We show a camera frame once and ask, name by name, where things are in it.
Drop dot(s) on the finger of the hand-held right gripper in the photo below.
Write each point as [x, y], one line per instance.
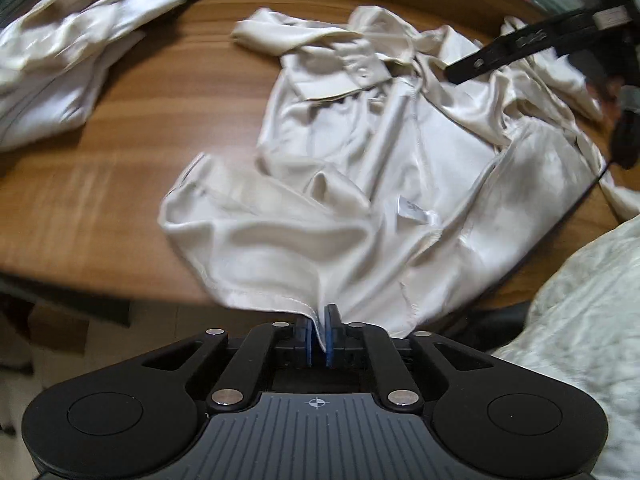
[500, 52]

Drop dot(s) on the cream satin shirt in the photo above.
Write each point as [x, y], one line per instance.
[375, 160]

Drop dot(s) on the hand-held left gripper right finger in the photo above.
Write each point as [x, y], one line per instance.
[331, 345]

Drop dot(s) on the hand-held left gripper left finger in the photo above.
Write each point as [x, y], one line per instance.
[309, 345]

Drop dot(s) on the white quilted cloth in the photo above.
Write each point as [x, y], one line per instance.
[590, 335]

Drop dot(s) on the cardboard box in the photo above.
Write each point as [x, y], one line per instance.
[55, 325]

